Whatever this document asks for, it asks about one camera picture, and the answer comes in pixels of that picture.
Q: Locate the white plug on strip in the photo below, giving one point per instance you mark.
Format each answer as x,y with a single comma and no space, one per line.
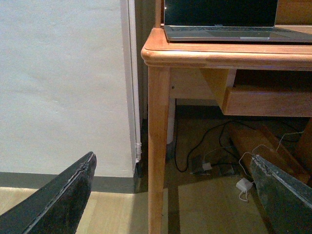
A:
206,166

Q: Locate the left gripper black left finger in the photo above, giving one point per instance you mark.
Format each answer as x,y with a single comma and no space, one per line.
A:
58,206

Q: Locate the wooden keyboard tray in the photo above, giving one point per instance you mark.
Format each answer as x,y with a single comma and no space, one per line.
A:
266,102

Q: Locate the grey laptop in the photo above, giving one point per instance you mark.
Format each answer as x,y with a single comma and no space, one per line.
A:
226,20

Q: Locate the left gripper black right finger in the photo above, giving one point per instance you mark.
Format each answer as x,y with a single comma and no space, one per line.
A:
286,200

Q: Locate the wooden desk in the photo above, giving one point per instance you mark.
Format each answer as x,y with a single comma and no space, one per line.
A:
216,65

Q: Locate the white power adapter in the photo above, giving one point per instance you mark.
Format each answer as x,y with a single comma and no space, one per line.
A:
244,185

